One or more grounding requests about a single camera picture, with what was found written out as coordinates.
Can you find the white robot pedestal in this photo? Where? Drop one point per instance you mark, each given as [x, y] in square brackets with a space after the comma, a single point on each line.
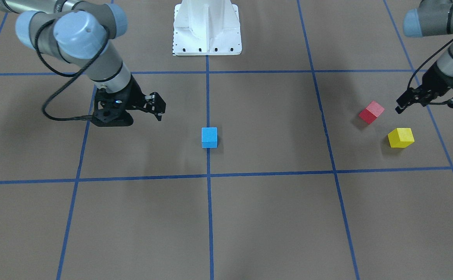
[206, 28]

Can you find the red wooden block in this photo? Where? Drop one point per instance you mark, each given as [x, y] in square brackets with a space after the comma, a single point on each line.
[371, 112]

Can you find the yellow wooden block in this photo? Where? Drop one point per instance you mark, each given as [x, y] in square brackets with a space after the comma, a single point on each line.
[400, 137]

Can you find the blue wooden block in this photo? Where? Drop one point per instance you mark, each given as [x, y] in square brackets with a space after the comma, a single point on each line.
[209, 137]

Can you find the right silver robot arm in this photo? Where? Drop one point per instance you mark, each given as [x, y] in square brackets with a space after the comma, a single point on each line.
[74, 37]

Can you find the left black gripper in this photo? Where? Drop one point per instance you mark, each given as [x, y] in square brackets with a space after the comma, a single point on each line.
[439, 83]

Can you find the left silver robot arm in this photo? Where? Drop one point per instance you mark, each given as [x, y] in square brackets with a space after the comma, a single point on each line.
[431, 18]

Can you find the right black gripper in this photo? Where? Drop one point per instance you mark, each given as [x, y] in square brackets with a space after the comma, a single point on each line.
[135, 94]

